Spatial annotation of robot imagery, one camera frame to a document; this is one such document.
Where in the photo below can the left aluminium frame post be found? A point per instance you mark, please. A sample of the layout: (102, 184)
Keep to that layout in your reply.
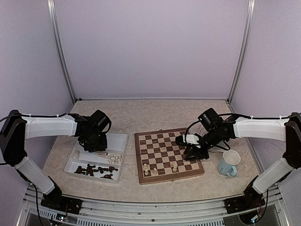
(59, 48)

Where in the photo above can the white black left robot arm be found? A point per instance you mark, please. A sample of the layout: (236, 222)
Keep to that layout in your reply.
(20, 131)

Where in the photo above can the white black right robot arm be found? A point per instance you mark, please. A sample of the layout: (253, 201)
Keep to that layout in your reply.
(282, 133)

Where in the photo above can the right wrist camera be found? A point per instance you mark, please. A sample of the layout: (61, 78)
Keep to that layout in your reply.
(188, 139)

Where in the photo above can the dark chess pieces pile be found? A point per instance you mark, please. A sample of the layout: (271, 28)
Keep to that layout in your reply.
(91, 169)

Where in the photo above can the light blue ceramic mug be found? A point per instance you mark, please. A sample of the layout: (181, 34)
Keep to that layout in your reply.
(228, 163)

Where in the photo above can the right aluminium frame post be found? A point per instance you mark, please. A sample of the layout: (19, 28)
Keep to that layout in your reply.
(243, 50)

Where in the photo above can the white chess queen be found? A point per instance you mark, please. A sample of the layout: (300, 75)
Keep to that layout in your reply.
(175, 167)

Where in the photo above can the rear aluminium frame rail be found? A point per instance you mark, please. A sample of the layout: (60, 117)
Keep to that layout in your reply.
(153, 98)

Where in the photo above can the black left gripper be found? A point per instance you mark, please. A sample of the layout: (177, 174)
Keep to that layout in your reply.
(102, 147)

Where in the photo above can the lone white chess piece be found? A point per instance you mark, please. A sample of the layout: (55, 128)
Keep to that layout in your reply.
(77, 154)

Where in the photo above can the front aluminium rail base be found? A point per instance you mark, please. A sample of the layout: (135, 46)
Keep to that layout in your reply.
(212, 212)

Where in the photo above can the white plastic divided tray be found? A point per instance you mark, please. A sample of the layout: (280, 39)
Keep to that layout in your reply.
(117, 143)

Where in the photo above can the white chess pawn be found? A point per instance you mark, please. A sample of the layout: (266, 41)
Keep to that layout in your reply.
(155, 171)

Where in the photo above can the wooden chess board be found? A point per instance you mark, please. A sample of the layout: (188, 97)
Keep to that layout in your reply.
(159, 150)

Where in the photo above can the aluminium frame post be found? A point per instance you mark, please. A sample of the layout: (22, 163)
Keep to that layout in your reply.
(243, 50)
(59, 48)

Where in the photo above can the white chess bishop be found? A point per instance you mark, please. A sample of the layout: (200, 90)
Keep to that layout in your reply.
(146, 169)

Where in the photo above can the light chess pieces pile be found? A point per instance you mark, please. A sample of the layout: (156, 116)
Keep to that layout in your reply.
(112, 158)

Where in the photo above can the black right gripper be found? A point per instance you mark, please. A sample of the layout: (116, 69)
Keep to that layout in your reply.
(200, 154)

